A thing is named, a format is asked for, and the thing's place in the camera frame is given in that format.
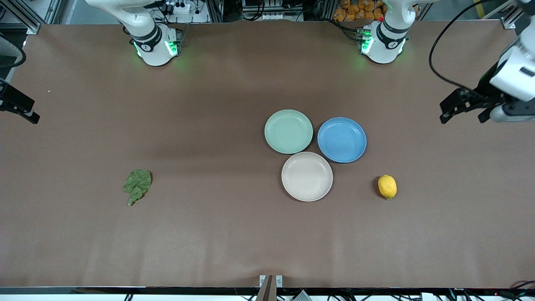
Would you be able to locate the yellow lemon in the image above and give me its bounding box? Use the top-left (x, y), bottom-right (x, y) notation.
top-left (378, 174), bottom-right (397, 200)

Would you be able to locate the green lettuce leaf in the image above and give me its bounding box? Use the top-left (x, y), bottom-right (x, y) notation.
top-left (122, 169), bottom-right (153, 207)

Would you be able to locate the blue plate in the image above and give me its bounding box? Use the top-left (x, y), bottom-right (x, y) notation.
top-left (317, 117), bottom-right (367, 163)

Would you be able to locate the beige plate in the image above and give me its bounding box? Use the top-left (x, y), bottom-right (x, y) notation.
top-left (281, 151), bottom-right (334, 202)

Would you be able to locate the light green plate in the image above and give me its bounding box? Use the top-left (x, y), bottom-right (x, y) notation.
top-left (264, 109), bottom-right (313, 154)

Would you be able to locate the white power strip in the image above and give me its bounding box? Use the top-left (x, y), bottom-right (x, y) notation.
top-left (164, 1), bottom-right (191, 15)

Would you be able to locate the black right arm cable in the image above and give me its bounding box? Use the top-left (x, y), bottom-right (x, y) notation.
top-left (0, 36), bottom-right (27, 70)

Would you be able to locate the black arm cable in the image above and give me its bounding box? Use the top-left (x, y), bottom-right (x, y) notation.
top-left (428, 0), bottom-right (496, 91)
top-left (0, 36), bottom-right (27, 70)

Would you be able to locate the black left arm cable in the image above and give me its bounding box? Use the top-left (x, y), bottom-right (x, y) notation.
top-left (428, 0), bottom-right (496, 91)

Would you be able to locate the aluminium frame with corner bracket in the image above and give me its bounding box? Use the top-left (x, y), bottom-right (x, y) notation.
top-left (0, 0), bottom-right (63, 35)
top-left (472, 0), bottom-right (528, 30)

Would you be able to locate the metal table edge bracket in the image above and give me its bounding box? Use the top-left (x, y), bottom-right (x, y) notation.
top-left (256, 274), bottom-right (283, 301)

